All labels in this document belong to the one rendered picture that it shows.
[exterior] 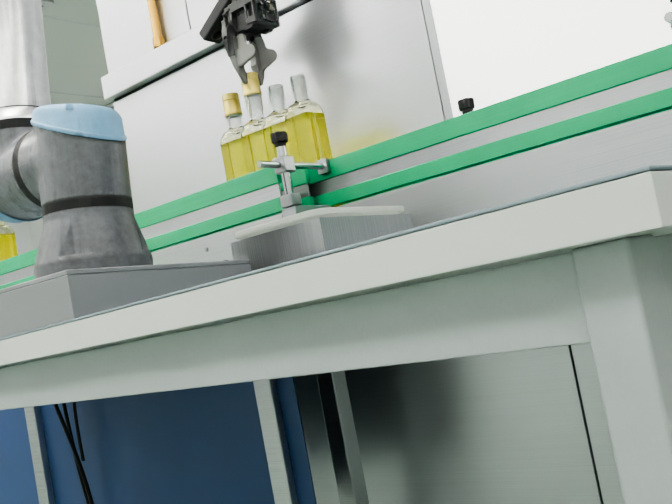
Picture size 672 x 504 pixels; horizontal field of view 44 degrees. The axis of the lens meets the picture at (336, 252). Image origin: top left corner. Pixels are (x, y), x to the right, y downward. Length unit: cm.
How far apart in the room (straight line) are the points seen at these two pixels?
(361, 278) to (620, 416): 20
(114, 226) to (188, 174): 91
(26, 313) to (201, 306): 37
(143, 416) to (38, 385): 56
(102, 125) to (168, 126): 93
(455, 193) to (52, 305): 61
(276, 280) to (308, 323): 6
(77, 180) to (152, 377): 29
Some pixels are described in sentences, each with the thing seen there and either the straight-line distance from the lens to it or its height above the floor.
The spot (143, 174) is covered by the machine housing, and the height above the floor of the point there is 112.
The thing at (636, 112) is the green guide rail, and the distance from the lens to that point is 119.
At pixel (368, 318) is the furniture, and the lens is 67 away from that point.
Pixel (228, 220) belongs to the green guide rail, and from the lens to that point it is 147.
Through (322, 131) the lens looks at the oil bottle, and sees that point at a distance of 151.
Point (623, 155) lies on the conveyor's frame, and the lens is 117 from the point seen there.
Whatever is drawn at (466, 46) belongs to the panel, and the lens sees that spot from 150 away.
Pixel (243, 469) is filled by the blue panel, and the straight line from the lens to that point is 153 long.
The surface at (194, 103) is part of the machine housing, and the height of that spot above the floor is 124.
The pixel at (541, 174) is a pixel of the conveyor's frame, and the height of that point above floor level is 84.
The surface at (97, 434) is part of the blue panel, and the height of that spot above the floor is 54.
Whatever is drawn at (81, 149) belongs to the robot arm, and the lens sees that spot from 109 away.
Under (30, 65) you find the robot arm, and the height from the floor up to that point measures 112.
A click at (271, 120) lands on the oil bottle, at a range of 155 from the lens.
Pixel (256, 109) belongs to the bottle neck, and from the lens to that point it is 160.
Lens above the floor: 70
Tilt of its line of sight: 4 degrees up
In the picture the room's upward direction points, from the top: 11 degrees counter-clockwise
